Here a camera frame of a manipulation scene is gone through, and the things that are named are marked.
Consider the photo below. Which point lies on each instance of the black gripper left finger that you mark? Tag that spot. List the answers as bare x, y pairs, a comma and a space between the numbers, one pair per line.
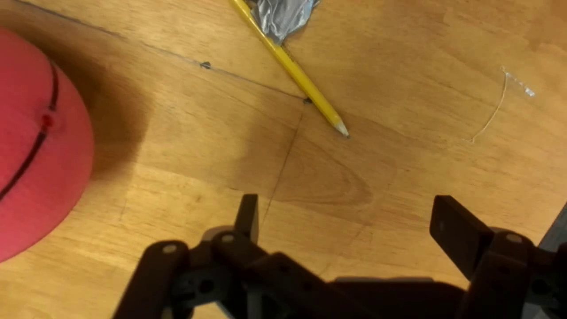
236, 276

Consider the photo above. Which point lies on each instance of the crumpled silver foil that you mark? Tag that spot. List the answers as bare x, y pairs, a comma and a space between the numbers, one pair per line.
284, 18

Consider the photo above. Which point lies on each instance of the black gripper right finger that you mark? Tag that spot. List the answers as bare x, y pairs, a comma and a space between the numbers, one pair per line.
507, 271

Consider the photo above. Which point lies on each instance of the pink basketball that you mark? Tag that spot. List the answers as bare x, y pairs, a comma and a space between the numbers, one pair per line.
36, 147

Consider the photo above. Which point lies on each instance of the yellow pencil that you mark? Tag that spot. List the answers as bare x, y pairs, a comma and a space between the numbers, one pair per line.
289, 64

